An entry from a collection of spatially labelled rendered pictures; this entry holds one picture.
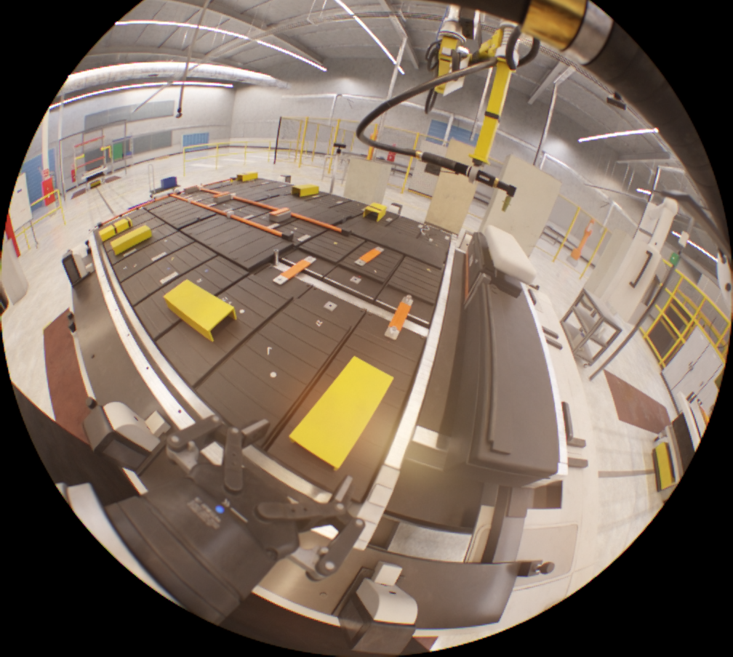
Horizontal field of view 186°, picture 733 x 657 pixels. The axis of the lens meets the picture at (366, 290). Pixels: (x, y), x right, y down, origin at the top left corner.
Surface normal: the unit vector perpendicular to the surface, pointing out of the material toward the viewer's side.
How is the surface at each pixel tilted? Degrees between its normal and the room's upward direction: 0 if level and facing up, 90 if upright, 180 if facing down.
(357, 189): 90
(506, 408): 0
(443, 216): 90
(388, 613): 23
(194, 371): 0
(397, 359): 0
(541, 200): 90
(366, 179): 90
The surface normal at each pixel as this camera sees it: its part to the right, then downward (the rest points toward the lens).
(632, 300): -0.98, -0.15
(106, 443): 0.90, 0.39
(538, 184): -0.39, 0.48
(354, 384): 0.21, -0.79
